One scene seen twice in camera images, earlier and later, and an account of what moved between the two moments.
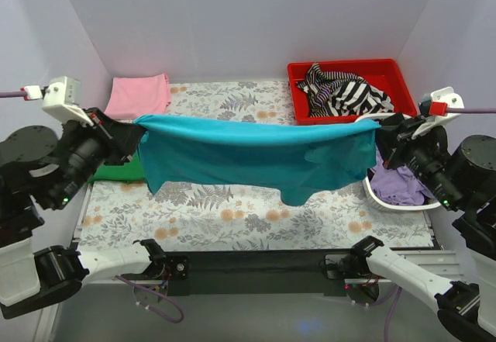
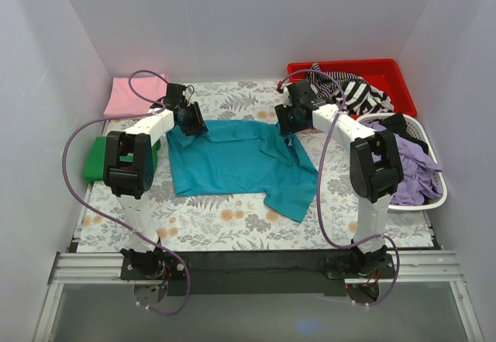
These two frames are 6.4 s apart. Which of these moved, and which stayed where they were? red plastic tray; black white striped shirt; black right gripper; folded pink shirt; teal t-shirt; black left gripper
Moved: black right gripper; black left gripper; teal t-shirt
Stayed: red plastic tray; black white striped shirt; folded pink shirt
